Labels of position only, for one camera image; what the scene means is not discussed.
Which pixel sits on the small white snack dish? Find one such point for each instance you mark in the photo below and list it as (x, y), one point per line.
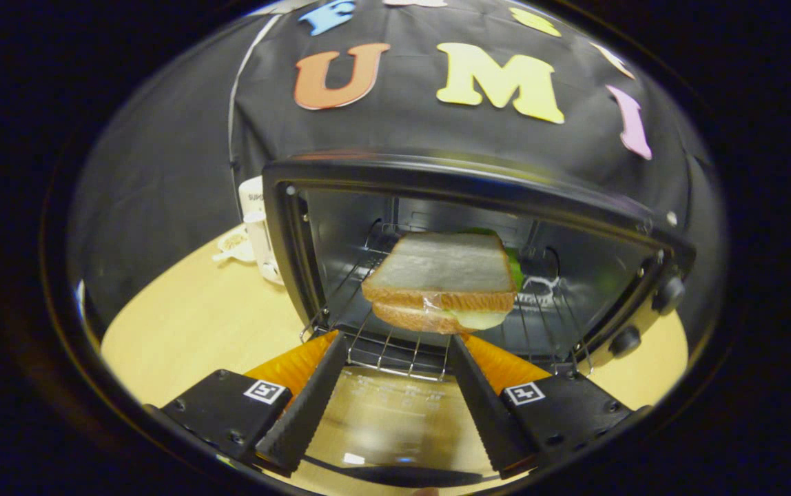
(233, 244)

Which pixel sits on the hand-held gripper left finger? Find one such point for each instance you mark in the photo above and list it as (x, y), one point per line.
(306, 413)

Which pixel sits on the white pop-up toaster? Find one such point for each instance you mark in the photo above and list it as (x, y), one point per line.
(258, 227)

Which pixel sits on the toast sandwich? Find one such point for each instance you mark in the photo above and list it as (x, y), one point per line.
(440, 265)

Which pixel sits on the black toaster oven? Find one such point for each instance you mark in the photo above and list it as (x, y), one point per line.
(340, 227)

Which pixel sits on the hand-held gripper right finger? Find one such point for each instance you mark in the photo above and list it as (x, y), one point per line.
(485, 413)

